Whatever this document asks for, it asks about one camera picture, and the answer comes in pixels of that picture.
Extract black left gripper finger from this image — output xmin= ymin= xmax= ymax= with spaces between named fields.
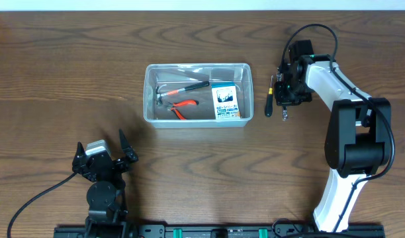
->
xmin=75 ymin=142 xmax=86 ymax=165
xmin=119 ymin=129 xmax=138 ymax=163

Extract silver ratchet wrench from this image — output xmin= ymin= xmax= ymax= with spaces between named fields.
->
xmin=277 ymin=72 xmax=288 ymax=121

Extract small hammer orange black handle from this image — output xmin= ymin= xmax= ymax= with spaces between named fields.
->
xmin=156 ymin=81 xmax=210 ymax=105

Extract blue white screwdriver box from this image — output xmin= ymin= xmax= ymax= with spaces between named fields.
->
xmin=212 ymin=81 xmax=240 ymax=120

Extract red handled cutting pliers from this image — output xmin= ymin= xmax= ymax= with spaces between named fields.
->
xmin=165 ymin=100 xmax=199 ymax=120

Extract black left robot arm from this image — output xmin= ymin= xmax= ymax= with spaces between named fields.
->
xmin=72 ymin=130 xmax=138 ymax=237

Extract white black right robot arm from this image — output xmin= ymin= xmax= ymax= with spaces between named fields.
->
xmin=274 ymin=40 xmax=393 ymax=233

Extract clear plastic container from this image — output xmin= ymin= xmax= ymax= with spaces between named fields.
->
xmin=143 ymin=63 xmax=254 ymax=128

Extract black yellow screwdriver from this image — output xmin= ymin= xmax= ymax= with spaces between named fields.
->
xmin=264 ymin=75 xmax=274 ymax=117

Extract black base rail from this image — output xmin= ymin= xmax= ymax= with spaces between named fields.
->
xmin=53 ymin=223 xmax=386 ymax=238

